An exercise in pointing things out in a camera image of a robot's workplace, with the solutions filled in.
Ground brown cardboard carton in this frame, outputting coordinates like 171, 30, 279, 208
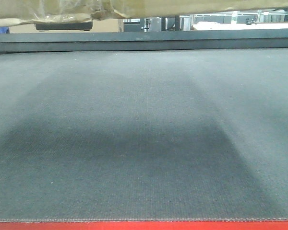
0, 0, 288, 27

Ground dark grey conveyor belt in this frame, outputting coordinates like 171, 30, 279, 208
0, 48, 288, 221

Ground red conveyor front edge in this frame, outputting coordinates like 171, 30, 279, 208
0, 220, 288, 230

